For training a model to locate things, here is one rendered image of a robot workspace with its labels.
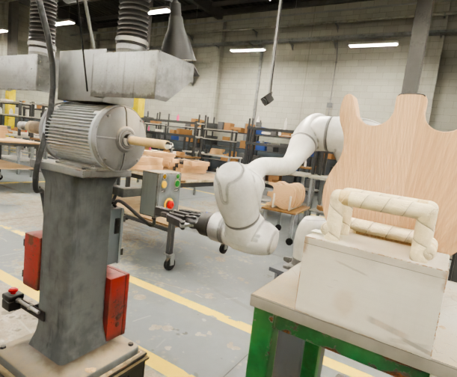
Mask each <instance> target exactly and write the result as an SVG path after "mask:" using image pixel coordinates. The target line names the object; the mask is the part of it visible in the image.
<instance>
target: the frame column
mask: <svg viewBox="0 0 457 377"><path fill-rule="evenodd" d="M41 171H42V174H43V177H44V179H45V192H44V207H43V236H42V251H41V266H40V294H39V309H41V310H43V311H44V312H45V321H44V322H42V321H41V320H39V319H38V323H37V327H36V331H35V332H34V334H33V336H32V338H31V340H30V342H29V343H28V344H29V345H30V346H32V347H33V348H35V349H36V350H37V351H39V352H40V353H42V354H43V355H45V356H46V357H47V358H49V359H50V360H51V361H53V362H55V363H56V364H57V365H59V366H63V365H65V364H68V363H69V362H71V361H74V360H75V359H77V358H79V357H81V356H82V355H85V354H87V353H88V352H91V351H93V350H94V349H97V348H99V347H100V346H102V345H104V344H106V343H108V341H106V340H105V332H104V327H103V311H104V300H105V281H106V271H107V261H108V241H109V231H110V221H111V202H112V192H113V185H114V183H115V181H116V179H117V177H109V178H80V177H74V176H70V175H67V174H62V173H58V172H54V171H49V170H46V169H42V168H41Z"/></svg>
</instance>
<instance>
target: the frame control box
mask: <svg viewBox="0 0 457 377"><path fill-rule="evenodd" d="M164 173H166V174H167V179H166V180H164V179H162V175H163V174H164ZM177 173H179V174H180V178H179V179H178V180H179V182H180V183H181V176H182V174H181V173H180V172H176V171H168V170H144V171H143V177H142V187H141V203H140V214H142V215H147V216H150V217H152V218H151V219H152V220H153V223H152V224H151V223H150V222H148V221H147V220H145V219H144V218H143V217H142V216H141V215H139V214H138V213H137V212H136V211H135V210H134V209H133V208H132V207H131V206H130V205H129V204H127V203H126V202H124V201H123V200H120V199H116V200H115V201H114V203H113V205H111V208H116V207H117V203H121V204H123V205H124V206H125V207H126V208H127V209H128V210H130V211H131V212H132V213H133V214H134V215H136V216H137V217H138V218H139V219H140V220H141V221H143V222H144V223H145V224H146V225H147V226H149V227H154V226H155V225H156V218H157V217H160V216H157V215H155V207H156V206H161V207H164V208H167V204H168V201H170V200H172V201H173V202H174V207H173V210H178V206H179V198H180V185H179V186H178V187H176V186H175V183H176V181H177V179H176V174H177ZM164 181H166V183H167V186H166V187H165V188H163V187H162V183H163V182H164Z"/></svg>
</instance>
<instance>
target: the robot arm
mask: <svg viewBox="0 0 457 377"><path fill-rule="evenodd" d="M343 143H344V137H343V130H342V126H341V124H340V117H330V116H325V115H323V114H320V113H315V114H311V115H310V116H308V117H306V118H305V119H303V120H302V121H301V122H300V124H299V125H298V127H297V128H296V129H295V131H294V132H293V135H292V137H291V139H290V141H289V146H288V148H287V151H286V154H285V156H284V157H283V158H272V157H262V158H258V159H255V160H253V161H252V162H251V163H249V164H248V165H247V166H244V165H243V164H242V163H240V162H228V163H225V164H223V165H222V166H221V167H220V168H219V169H218V170H217V171H216V173H215V177H214V192H215V199H216V202H217V205H218V209H219V211H220V212H216V213H212V212H198V211H192V210H187V209H179V210H173V209H168V208H164V207H161V206H156V207H155V215H157V216H160V217H163V218H166V222H168V223H170V224H173V225H175V226H177V227H179V228H180V229H181V230H184V229H185V228H186V227H190V228H191V229H196V230H197V231H198V233H199V234H200V235H203V236H208V237H209V239H211V240H212V241H215V242H220V243H221V244H225V245H228V246H230V247H231V248H232V249H235V250H237V251H241V252H243V253H246V254H253V255H260V256H265V255H270V254H271V253H273V252H274V250H275V249H276V247H277V244H278V240H279V231H278V229H277V228H276V227H275V226H274V225H272V224H271V223H269V222H268V221H264V218H263V217H262V216H261V214H260V211H259V205H260V204H261V199H262V196H263V191H264V188H265V183H264V181H263V177H264V176H265V175H273V176H286V175H289V174H291V173H293V172H295V171H296V170H297V169H298V168H299V167H300V166H301V165H302V164H303V163H304V162H305V161H306V160H307V159H308V158H309V157H310V156H311V155H312V154H313V153H314V151H328V152H333V153H334V156H335V158H336V160H337V162H338V160H339V158H340V156H341V153H342V151H343ZM325 222H326V219H324V218H323V217H320V216H315V215H309V216H305V217H304V219H303V220H302V221H301V222H300V224H299V226H298V228H297V230H296V233H295V239H294V245H293V255H292V257H288V256H285V257H284V258H283V260H284V261H285V262H287V264H283V268H284V269H291V268H292V267H293V266H295V265H297V264H298V263H300V262H301V259H302V254H303V249H304V239H305V236H306V235H308V234H311V233H313V232H311V230H315V229H317V230H320V229H321V226H322V224H323V223H325Z"/></svg>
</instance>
